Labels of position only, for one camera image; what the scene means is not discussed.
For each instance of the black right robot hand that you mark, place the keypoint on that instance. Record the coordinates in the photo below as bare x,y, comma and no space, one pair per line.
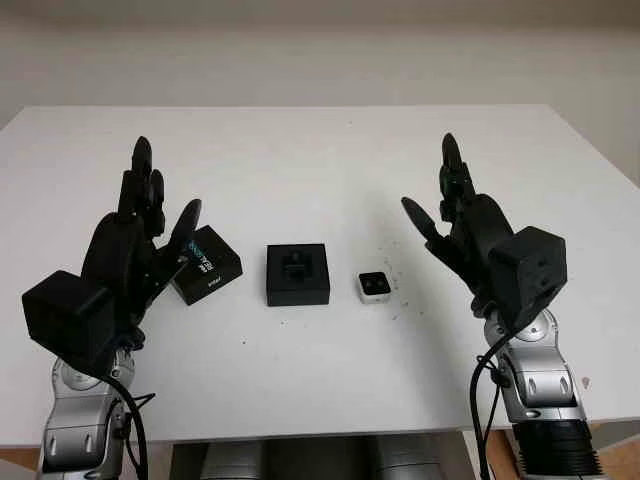
480,225

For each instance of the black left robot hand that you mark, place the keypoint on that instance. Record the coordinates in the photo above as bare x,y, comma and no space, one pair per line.
120,250

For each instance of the black RealSense box lid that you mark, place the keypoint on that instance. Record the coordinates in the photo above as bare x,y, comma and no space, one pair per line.
212,270

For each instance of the small silver depth camera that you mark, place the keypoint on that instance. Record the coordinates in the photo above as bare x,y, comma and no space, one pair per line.
375,287

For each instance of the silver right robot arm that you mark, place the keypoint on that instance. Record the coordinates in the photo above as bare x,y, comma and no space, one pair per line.
540,380

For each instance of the black open box base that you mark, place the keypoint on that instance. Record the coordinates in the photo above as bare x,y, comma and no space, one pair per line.
297,290

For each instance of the white table leg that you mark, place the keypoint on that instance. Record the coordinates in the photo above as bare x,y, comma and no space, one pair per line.
474,457

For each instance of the grey robot lower body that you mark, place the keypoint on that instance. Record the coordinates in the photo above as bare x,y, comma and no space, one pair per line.
310,460

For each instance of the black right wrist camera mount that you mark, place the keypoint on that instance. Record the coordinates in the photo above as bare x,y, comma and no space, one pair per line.
530,270

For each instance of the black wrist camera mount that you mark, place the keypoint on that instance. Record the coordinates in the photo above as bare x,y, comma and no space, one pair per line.
530,270
70,320

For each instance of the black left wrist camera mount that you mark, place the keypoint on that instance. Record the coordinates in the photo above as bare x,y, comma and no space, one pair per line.
70,320

